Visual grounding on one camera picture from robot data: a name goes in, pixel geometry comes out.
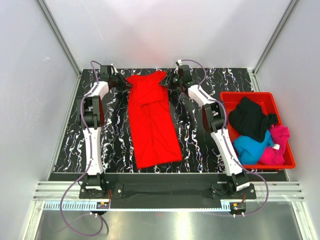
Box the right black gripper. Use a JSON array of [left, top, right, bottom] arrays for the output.
[[158, 70, 182, 91]]

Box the red t shirt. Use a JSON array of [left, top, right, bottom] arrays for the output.
[[127, 71, 182, 169]]

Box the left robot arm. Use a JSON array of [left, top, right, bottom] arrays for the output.
[[76, 64, 132, 198]]

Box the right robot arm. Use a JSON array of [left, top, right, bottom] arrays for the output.
[[159, 59, 250, 199]]

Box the black t shirt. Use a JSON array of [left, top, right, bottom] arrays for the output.
[[228, 97, 279, 143]]

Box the blue t shirt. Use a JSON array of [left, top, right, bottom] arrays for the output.
[[233, 130, 273, 165]]

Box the left yellow connector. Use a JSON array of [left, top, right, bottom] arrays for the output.
[[96, 201, 110, 210]]

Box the yellow connector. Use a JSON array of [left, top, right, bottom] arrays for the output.
[[230, 202, 247, 211], [96, 201, 110, 210]]

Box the pink t shirt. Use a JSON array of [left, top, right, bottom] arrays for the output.
[[259, 125, 290, 166]]

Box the right yellow connector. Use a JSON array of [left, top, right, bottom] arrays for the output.
[[230, 202, 247, 211]]

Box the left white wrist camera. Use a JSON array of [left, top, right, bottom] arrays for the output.
[[111, 63, 118, 74]]

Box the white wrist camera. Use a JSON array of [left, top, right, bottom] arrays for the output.
[[175, 59, 183, 67], [111, 63, 118, 74]]

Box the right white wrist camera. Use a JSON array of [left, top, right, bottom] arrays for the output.
[[175, 59, 183, 67]]

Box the right aluminium frame post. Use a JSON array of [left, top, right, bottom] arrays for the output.
[[252, 0, 300, 76]]

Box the aluminium frame post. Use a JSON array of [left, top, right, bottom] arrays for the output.
[[34, 0, 82, 78], [252, 0, 300, 76]]

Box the left aluminium frame post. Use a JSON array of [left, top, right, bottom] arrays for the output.
[[34, 0, 82, 78]]

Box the aluminium rail with cable duct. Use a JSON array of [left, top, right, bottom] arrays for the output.
[[33, 181, 304, 212]]

